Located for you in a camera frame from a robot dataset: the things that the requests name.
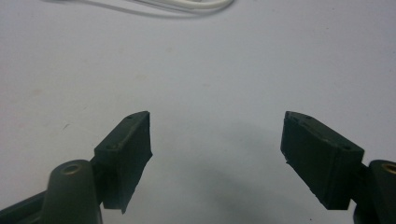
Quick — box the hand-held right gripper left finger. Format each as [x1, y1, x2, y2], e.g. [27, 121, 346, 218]
[90, 110, 154, 215]

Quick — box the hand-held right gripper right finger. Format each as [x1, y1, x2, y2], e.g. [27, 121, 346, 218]
[279, 110, 372, 211]

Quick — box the white cable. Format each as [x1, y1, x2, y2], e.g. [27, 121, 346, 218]
[46, 0, 235, 16]

